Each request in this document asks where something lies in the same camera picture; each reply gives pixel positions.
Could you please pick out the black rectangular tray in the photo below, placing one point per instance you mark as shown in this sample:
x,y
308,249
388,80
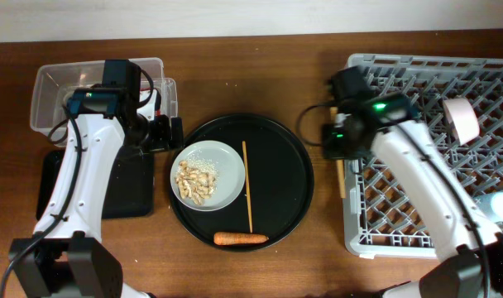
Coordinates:
x,y
130,191

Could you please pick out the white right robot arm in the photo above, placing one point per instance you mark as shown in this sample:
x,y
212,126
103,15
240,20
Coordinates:
x,y
468,245

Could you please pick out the clear plastic bin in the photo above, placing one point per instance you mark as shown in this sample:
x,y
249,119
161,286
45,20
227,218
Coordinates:
x,y
56,83

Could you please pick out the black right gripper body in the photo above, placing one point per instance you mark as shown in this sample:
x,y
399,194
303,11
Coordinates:
x,y
335,144

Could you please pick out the grey dishwasher rack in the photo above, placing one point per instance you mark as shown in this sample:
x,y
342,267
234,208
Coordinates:
x,y
379,220

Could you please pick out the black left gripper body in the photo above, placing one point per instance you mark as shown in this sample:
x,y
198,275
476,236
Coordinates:
x,y
154,135

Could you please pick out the round black serving tray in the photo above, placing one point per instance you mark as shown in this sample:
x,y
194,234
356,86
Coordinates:
x,y
282,182

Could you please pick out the grey plate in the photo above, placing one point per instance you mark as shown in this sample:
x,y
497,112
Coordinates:
x,y
231,173

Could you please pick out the orange carrot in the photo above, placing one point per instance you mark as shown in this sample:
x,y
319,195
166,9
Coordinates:
x,y
229,239

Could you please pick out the food scraps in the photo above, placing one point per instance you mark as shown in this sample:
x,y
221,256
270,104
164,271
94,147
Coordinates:
x,y
196,180

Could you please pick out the light blue cup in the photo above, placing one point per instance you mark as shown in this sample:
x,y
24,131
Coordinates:
x,y
492,206

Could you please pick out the wooden chopstick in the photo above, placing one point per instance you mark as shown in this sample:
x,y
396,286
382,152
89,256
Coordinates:
x,y
247,185
339,163

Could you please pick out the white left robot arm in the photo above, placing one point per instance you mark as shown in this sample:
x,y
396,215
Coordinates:
x,y
65,257

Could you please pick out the pink bowl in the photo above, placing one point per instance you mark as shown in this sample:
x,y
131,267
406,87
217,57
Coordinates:
x,y
462,119

